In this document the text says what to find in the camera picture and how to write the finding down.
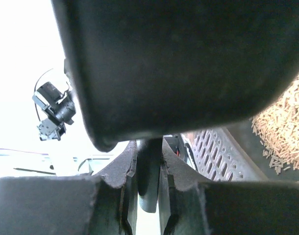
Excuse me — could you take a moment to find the black litter scoop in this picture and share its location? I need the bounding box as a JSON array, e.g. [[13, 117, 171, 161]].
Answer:
[[52, 0, 299, 212]]

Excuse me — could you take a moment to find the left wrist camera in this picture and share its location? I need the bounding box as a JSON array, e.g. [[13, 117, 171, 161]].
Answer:
[[32, 82, 63, 110]]

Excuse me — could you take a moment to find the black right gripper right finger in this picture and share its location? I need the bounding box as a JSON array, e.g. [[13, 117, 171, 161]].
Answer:
[[158, 141, 299, 235]]

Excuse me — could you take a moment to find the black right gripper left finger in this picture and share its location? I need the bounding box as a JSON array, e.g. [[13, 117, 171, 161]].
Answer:
[[0, 141, 138, 235]]

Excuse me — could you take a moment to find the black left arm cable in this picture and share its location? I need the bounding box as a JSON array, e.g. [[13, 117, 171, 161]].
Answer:
[[33, 68, 71, 122]]

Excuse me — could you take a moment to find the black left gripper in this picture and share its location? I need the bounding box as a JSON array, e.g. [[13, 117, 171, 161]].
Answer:
[[37, 96, 76, 141]]

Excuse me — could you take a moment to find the beige cat litter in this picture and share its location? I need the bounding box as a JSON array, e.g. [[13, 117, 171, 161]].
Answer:
[[251, 74, 299, 182]]

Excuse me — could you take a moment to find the dark grey litter box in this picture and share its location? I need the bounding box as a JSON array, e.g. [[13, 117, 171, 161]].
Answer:
[[165, 120, 299, 183]]

